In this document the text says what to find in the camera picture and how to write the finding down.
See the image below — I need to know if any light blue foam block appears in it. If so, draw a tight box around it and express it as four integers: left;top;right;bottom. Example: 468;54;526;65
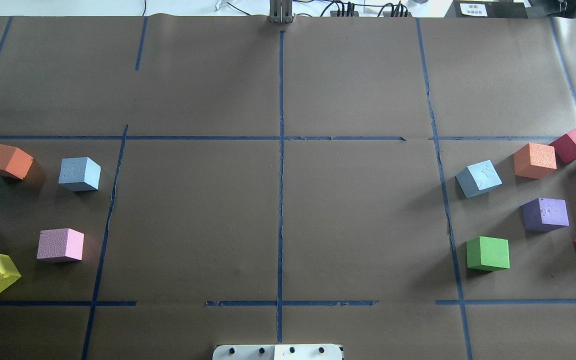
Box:
58;157;101;192
455;160;503;198

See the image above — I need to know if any green foam block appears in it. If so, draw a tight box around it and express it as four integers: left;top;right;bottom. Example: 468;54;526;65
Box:
465;235;511;272

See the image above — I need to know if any pink foam block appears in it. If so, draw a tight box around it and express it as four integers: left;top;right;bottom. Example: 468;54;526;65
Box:
36;228;85;263

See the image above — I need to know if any orange foam block right side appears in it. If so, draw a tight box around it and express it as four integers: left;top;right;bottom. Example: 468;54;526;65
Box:
512;142;558;180

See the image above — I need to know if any orange foam block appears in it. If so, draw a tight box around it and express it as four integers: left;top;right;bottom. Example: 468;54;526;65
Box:
0;144;34;181
512;142;558;180

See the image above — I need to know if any purple foam block right side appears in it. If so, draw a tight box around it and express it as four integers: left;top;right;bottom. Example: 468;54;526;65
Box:
521;197;570;233

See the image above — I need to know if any black box with label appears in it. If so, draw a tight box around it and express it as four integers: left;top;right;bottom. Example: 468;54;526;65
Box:
444;0;528;19

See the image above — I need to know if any orange foam block left side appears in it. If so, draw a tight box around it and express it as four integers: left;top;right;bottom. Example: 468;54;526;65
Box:
0;144;34;181

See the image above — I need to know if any red foam block upper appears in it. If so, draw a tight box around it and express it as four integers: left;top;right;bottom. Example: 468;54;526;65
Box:
550;128;576;164

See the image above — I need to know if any white camera stand base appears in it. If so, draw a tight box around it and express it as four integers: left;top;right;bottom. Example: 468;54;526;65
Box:
212;343;345;360

